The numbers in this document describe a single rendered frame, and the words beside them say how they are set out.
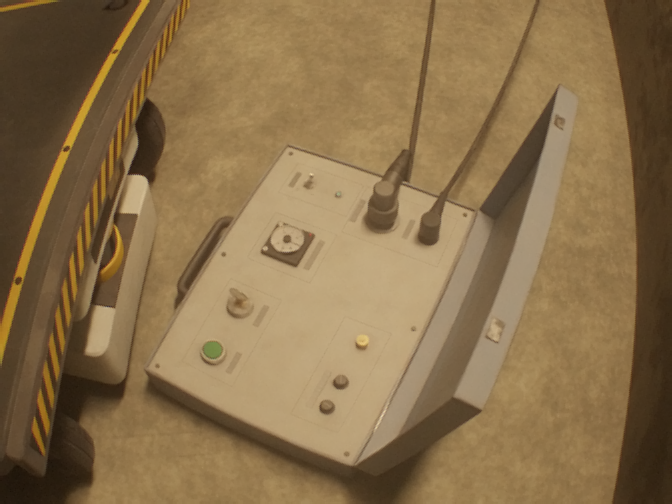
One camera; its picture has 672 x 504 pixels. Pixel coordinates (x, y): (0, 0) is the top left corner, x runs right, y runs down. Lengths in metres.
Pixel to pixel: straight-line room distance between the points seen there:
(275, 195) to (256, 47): 0.41
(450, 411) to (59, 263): 0.34
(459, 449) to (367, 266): 0.26
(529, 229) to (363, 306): 0.30
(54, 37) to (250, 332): 0.47
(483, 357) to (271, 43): 0.87
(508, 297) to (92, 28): 0.59
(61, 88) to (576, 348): 0.73
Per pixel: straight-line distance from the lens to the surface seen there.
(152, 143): 0.97
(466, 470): 0.82
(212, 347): 0.80
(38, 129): 0.73
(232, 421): 0.79
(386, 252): 0.87
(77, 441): 0.74
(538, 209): 0.60
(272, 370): 0.79
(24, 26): 0.96
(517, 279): 0.56
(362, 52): 1.24
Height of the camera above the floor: 0.77
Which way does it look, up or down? 54 degrees down
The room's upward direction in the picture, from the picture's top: straight up
